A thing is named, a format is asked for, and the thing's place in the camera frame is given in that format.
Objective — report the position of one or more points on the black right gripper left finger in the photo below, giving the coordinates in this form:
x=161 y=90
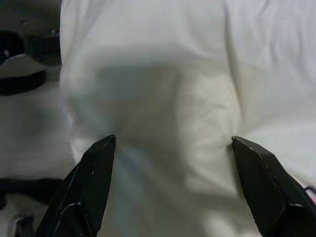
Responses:
x=84 y=192

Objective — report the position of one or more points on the cream cartoon print duvet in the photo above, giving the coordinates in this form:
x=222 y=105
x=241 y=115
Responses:
x=172 y=74

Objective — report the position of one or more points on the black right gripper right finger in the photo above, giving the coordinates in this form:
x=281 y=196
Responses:
x=269 y=192

